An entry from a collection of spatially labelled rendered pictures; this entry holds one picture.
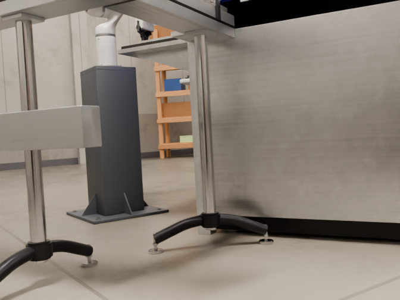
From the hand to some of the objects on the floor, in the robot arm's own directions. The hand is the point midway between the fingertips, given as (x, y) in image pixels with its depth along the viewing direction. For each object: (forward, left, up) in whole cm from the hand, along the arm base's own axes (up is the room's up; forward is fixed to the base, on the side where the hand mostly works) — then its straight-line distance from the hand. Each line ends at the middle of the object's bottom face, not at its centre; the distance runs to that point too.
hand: (144, 41), depth 225 cm
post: (+35, +7, -92) cm, 99 cm away
